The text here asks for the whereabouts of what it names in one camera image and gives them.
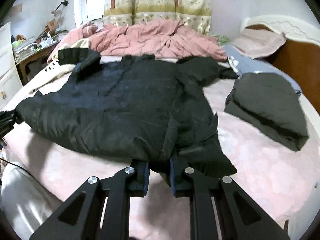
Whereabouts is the stack of papers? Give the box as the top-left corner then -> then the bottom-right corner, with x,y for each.
12,38 -> 37,57

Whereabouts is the blue floral pillow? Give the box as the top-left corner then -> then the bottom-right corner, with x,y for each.
222,44 -> 302,97

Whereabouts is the tree pattern curtain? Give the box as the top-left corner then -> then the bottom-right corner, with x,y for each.
103,0 -> 212,35

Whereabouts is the brown wooden desk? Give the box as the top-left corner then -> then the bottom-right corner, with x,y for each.
16,41 -> 60,86

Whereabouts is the clear spray bottle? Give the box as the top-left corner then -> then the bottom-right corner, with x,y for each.
47,32 -> 54,45

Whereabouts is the pink bed sheet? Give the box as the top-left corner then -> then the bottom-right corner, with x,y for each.
3,72 -> 319,239

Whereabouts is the white carved headboard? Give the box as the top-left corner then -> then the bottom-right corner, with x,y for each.
241,15 -> 319,111

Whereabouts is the pink plaid quilt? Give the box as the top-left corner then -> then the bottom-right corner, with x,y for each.
47,20 -> 227,63

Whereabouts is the folded dark green jacket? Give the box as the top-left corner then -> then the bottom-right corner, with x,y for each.
224,73 -> 309,152

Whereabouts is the cream printed hoodie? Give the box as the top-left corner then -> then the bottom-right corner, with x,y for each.
28,38 -> 90,94

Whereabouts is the black puffer jacket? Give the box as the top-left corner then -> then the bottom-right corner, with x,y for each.
16,48 -> 237,178

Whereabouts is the pink desk lamp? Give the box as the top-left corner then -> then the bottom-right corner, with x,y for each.
51,0 -> 69,18

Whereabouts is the pink pillow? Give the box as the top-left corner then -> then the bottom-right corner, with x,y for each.
231,29 -> 286,59

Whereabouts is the white cabinet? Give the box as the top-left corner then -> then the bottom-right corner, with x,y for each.
0,22 -> 22,109

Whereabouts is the window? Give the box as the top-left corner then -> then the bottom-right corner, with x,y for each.
74,0 -> 111,27

